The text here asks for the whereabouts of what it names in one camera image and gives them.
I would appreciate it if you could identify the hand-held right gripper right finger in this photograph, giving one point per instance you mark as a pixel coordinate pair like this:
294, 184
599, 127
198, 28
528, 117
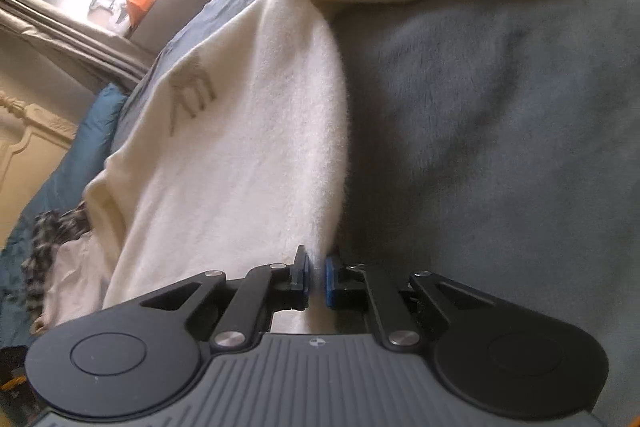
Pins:
330, 279

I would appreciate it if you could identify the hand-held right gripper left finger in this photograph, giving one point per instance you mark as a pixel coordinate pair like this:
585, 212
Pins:
302, 274

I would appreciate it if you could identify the cream fleece sweater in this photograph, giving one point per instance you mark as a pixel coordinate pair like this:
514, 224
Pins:
240, 157

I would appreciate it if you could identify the grey bed blanket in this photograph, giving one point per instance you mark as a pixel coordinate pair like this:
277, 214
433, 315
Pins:
475, 132

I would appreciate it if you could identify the white shirt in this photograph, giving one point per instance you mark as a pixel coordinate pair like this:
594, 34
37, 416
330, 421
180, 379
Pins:
75, 272

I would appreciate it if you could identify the plaid shirt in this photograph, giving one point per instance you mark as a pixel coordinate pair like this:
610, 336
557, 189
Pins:
55, 232

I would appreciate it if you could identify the teal pillow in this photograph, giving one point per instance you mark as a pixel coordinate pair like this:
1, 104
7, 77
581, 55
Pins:
80, 147

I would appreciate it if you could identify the cream carved headboard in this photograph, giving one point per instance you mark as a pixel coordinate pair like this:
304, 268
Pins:
30, 142

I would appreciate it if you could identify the orange bag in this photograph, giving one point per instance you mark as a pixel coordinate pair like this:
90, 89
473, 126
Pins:
140, 4

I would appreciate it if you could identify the beige curtain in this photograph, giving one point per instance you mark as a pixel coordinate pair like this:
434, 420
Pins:
75, 37

